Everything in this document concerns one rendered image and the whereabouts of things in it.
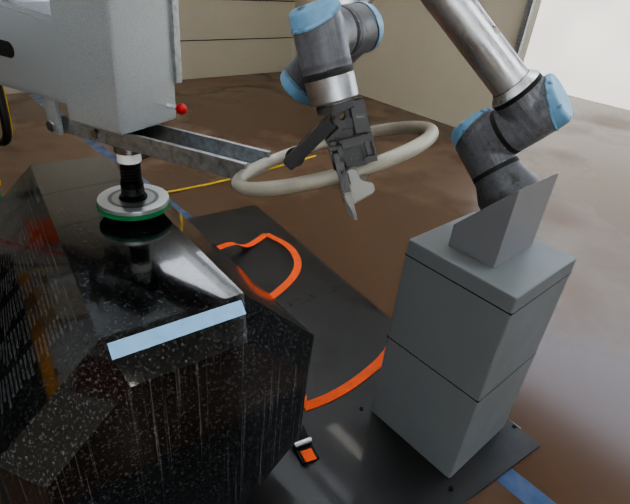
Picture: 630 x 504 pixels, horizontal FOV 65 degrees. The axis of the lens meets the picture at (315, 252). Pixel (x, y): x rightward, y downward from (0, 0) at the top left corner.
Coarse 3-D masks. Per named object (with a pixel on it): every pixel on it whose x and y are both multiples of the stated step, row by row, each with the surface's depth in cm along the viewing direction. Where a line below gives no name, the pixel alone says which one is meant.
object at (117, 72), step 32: (64, 0) 118; (96, 0) 113; (128, 0) 118; (160, 0) 126; (64, 32) 122; (96, 32) 117; (128, 32) 120; (160, 32) 129; (64, 64) 127; (96, 64) 122; (128, 64) 123; (160, 64) 133; (96, 96) 126; (128, 96) 127; (160, 96) 137; (128, 128) 130
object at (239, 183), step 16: (384, 128) 128; (400, 128) 124; (416, 128) 117; (432, 128) 105; (320, 144) 135; (416, 144) 97; (432, 144) 102; (272, 160) 130; (384, 160) 93; (400, 160) 94; (240, 176) 114; (304, 176) 94; (320, 176) 92; (336, 176) 92; (240, 192) 105; (256, 192) 100; (272, 192) 97; (288, 192) 95
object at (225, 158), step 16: (48, 128) 143; (64, 128) 145; (80, 128) 142; (96, 128) 139; (160, 128) 142; (176, 128) 141; (112, 144) 139; (128, 144) 136; (144, 144) 133; (160, 144) 130; (176, 144) 142; (192, 144) 139; (208, 144) 137; (224, 144) 134; (240, 144) 132; (176, 160) 130; (192, 160) 127; (208, 160) 125; (224, 160) 122; (240, 160) 134; (256, 160) 132; (224, 176) 125
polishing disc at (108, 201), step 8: (144, 184) 162; (104, 192) 154; (112, 192) 155; (120, 192) 155; (152, 192) 157; (160, 192) 158; (104, 200) 150; (112, 200) 150; (120, 200) 151; (152, 200) 153; (160, 200) 153; (168, 200) 155; (104, 208) 146; (112, 208) 146; (120, 208) 146; (128, 208) 147; (136, 208) 147; (144, 208) 148; (152, 208) 148; (160, 208) 150
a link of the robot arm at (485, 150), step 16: (480, 112) 148; (464, 128) 150; (480, 128) 147; (496, 128) 143; (464, 144) 151; (480, 144) 147; (496, 144) 145; (464, 160) 154; (480, 160) 149; (496, 160) 147
